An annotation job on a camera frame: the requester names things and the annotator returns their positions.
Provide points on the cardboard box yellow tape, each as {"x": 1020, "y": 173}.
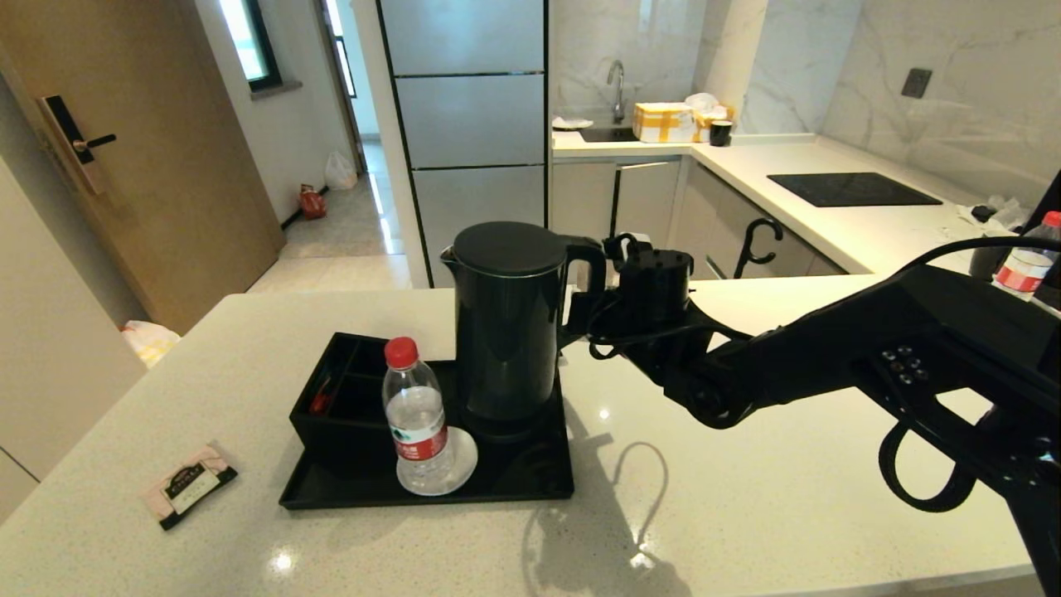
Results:
{"x": 664, "y": 122}

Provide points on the black compartment organizer box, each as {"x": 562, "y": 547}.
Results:
{"x": 340, "y": 435}

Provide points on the red bag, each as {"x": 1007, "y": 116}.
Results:
{"x": 312, "y": 203}

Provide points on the small box yellow tape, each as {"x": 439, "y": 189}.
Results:
{"x": 704, "y": 123}

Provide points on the pink black tea packet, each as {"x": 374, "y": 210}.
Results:
{"x": 191, "y": 486}

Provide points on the kitchen sink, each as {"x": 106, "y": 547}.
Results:
{"x": 608, "y": 133}

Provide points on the dark wall socket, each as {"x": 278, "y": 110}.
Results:
{"x": 917, "y": 83}

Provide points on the black rectangular serving tray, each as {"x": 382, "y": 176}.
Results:
{"x": 514, "y": 481}

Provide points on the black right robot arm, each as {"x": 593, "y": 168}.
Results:
{"x": 829, "y": 365}

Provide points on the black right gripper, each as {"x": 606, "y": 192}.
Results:
{"x": 601, "y": 319}

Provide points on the black mug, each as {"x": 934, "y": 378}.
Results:
{"x": 986, "y": 264}

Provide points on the black electric kettle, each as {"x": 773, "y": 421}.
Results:
{"x": 510, "y": 332}

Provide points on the chrome faucet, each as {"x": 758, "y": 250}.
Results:
{"x": 617, "y": 87}

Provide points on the yellow white plastic bag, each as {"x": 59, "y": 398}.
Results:
{"x": 151, "y": 342}

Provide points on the white cloth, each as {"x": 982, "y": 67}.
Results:
{"x": 572, "y": 123}

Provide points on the black framed window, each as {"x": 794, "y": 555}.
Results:
{"x": 249, "y": 41}

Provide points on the black induction cooktop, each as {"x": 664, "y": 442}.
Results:
{"x": 854, "y": 189}

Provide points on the black round kettle base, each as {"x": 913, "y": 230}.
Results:
{"x": 514, "y": 431}

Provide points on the grey kitchen base cabinet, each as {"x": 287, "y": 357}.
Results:
{"x": 646, "y": 207}

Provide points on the white round saucer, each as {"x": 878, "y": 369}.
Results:
{"x": 464, "y": 460}

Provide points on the crumpled clear wrapper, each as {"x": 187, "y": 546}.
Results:
{"x": 1001, "y": 209}

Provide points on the clear water bottle red cap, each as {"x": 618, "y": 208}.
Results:
{"x": 1028, "y": 265}
{"x": 417, "y": 414}

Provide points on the white crumpled bag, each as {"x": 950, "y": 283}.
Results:
{"x": 702, "y": 101}

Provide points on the brown wooden door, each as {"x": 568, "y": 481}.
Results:
{"x": 166, "y": 166}

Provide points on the small black cup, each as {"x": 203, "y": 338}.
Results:
{"x": 721, "y": 133}

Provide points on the grey refrigerator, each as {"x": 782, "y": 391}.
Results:
{"x": 472, "y": 124}

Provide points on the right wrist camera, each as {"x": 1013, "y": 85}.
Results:
{"x": 634, "y": 242}

